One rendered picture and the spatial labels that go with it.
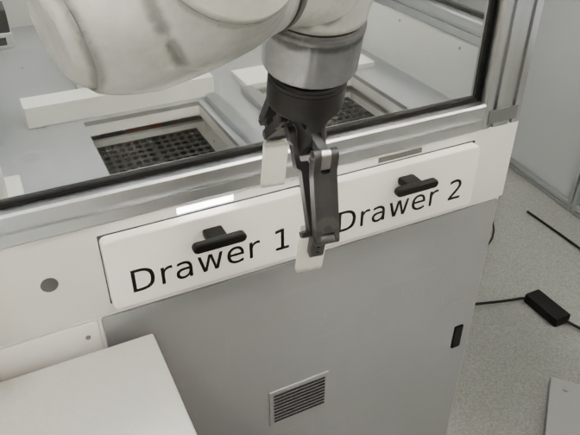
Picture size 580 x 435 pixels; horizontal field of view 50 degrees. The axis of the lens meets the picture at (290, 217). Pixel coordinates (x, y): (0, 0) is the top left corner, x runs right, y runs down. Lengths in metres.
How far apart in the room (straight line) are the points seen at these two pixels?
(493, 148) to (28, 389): 0.79
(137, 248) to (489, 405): 1.28
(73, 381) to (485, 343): 1.42
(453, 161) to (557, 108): 1.74
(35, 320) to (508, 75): 0.78
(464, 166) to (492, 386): 1.00
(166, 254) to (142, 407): 0.20
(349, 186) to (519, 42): 0.34
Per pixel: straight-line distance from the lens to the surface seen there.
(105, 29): 0.37
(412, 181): 0.96
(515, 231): 2.56
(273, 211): 0.88
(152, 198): 0.82
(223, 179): 0.85
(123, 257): 0.84
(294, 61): 0.54
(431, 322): 1.27
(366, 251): 1.04
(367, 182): 0.94
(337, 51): 0.54
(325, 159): 0.58
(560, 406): 1.90
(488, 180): 1.14
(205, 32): 0.37
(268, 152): 0.73
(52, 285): 0.86
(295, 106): 0.58
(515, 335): 2.10
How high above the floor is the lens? 1.39
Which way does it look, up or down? 34 degrees down
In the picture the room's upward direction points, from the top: straight up
